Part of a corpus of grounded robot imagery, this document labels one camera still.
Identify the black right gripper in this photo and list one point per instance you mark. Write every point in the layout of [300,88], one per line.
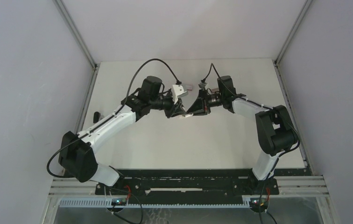
[194,109]

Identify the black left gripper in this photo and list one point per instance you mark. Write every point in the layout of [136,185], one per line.
[175,109]

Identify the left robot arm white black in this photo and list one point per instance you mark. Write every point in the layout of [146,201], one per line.
[78,150]

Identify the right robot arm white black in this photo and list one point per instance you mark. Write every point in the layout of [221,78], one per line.
[276,134]

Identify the black and grey large stapler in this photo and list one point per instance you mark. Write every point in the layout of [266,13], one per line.
[96,117]

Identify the red white staple box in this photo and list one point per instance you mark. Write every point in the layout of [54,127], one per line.
[188,87]

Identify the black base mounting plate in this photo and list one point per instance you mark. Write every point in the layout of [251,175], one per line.
[76,188]

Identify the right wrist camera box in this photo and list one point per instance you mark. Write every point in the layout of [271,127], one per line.
[202,84]

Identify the white cable duct strip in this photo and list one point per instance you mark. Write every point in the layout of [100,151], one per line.
[116,203]

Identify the aluminium front rail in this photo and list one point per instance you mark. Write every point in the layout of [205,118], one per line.
[280,186]

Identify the right aluminium frame post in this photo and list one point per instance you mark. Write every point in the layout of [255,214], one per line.
[296,25]

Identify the aluminium frame corner post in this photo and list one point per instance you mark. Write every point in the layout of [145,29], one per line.
[66,16]

